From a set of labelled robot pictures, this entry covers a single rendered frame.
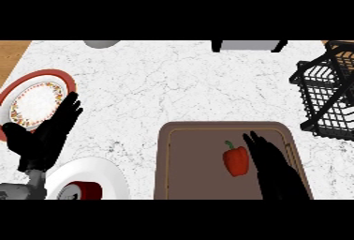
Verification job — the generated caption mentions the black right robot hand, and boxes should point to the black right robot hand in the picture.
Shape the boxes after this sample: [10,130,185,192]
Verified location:
[241,130,312,201]

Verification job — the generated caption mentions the black tiered wire basket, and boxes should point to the black tiered wire basket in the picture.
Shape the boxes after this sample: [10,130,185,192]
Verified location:
[287,40,354,142]

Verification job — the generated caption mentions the red bell pepper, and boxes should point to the red bell pepper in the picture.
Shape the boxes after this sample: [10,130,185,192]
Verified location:
[221,140,252,178]

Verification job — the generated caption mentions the brown tray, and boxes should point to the brown tray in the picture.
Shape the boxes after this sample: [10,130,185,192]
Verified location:
[152,121,315,201]

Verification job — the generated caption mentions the red-rimmed floral plate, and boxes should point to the red-rimmed floral plate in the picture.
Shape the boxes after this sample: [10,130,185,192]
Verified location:
[0,68,78,143]

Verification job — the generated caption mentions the white plate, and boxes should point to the white plate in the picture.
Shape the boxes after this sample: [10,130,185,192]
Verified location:
[44,157,131,201]

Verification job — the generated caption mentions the grey appliance with black legs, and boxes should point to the grey appliance with black legs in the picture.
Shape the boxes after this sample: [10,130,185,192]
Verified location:
[209,40,289,53]

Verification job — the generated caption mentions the grey round object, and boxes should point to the grey round object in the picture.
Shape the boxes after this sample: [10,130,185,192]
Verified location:
[82,40,122,50]

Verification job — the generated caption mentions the red can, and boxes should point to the red can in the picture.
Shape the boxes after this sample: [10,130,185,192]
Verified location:
[54,180,103,201]

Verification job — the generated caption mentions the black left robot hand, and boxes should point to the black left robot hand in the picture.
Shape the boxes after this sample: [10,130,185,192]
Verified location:
[0,91,84,173]

